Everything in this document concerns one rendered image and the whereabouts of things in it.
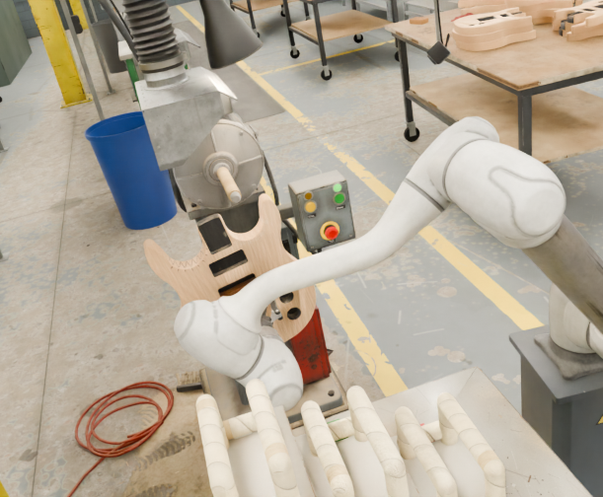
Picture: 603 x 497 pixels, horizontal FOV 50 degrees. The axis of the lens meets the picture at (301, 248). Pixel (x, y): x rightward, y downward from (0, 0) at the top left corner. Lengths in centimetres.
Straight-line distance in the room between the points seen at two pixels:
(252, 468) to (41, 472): 199
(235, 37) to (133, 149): 298
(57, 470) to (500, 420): 205
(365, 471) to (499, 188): 52
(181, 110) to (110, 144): 302
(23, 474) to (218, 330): 193
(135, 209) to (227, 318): 345
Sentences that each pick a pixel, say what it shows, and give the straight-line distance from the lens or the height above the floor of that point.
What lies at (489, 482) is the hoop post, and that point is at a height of 102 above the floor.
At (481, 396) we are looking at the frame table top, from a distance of 138.
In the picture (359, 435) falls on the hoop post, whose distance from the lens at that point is 117.
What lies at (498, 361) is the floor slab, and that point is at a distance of 291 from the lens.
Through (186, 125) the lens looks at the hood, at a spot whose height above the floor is 147.
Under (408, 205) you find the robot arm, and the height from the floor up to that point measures 131.
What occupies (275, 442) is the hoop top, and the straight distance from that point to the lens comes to 94.
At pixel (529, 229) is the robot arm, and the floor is 133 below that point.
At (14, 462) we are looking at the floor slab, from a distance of 312.
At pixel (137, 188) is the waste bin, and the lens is 456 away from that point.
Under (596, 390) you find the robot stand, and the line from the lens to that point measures 176.
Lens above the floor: 187
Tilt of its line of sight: 29 degrees down
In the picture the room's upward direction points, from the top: 12 degrees counter-clockwise
